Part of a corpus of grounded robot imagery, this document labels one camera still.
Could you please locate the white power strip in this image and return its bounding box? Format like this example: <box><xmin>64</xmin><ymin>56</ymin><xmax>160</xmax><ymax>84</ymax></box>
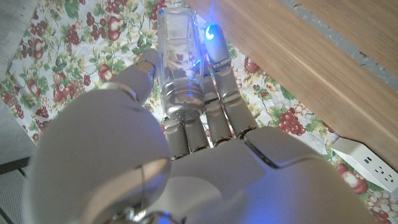
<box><xmin>331</xmin><ymin>136</ymin><xmax>398</xmax><ymax>193</ymax></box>

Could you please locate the floral fruit print backdrop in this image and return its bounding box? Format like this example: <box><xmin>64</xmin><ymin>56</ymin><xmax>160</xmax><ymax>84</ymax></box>
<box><xmin>0</xmin><ymin>0</ymin><xmax>398</xmax><ymax>224</ymax></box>

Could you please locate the light wooden board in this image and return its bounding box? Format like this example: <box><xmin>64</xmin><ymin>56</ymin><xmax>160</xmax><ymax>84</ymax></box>
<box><xmin>278</xmin><ymin>0</ymin><xmax>398</xmax><ymax>78</ymax></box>

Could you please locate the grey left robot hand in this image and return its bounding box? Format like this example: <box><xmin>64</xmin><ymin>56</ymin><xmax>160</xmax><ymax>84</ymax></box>
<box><xmin>23</xmin><ymin>23</ymin><xmax>379</xmax><ymax>224</ymax></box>

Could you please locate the clear glass salt shaker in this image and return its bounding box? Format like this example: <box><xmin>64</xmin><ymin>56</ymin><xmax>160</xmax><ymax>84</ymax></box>
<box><xmin>156</xmin><ymin>6</ymin><xmax>206</xmax><ymax>123</ymax></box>

